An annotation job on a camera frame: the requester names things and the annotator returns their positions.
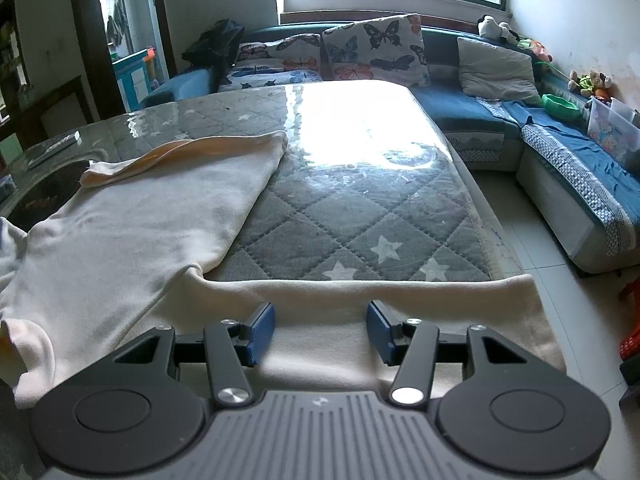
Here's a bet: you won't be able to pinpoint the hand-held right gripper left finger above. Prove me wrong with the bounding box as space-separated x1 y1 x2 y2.
113 302 277 408

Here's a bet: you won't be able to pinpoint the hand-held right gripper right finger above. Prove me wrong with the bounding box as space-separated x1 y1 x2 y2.
366 300 532 406

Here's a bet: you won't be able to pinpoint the grey quilted star table cover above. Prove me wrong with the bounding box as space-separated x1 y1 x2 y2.
0 81 526 291

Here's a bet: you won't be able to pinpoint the blue corner sofa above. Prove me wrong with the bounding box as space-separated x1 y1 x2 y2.
145 21 640 275

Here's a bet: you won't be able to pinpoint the red plastic toy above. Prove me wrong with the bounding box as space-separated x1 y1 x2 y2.
618 280 640 361

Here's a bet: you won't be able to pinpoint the butterfly print sofa cover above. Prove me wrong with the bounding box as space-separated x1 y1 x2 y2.
218 67 325 93

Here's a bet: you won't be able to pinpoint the remote control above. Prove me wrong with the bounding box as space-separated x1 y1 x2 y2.
27 131 82 169

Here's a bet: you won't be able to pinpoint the small butterfly print cushion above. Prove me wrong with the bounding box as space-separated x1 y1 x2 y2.
235 33 323 74

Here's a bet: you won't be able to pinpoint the large butterfly print cushion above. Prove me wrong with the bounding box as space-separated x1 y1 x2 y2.
321 13 432 88

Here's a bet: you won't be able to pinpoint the teal cabinet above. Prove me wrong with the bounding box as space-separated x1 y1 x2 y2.
112 48 157 110

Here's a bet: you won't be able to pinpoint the grey plain cushion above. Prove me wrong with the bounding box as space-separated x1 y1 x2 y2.
456 37 543 106

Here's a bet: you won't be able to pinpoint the green plastic bowl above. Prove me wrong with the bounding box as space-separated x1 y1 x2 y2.
542 93 582 119

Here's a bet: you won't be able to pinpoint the black bag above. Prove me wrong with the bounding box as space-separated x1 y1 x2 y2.
181 19 246 67

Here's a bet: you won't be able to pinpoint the clear plastic storage box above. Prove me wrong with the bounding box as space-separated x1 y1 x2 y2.
586 95 640 165

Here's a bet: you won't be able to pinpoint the panda plush toy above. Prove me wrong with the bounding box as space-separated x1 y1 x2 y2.
477 14 521 43

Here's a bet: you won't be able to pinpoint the brown plush toys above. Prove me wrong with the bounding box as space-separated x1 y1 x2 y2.
568 70 614 102

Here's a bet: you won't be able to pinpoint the dark wooden door frame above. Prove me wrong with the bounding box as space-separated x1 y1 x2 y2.
68 0 177 122

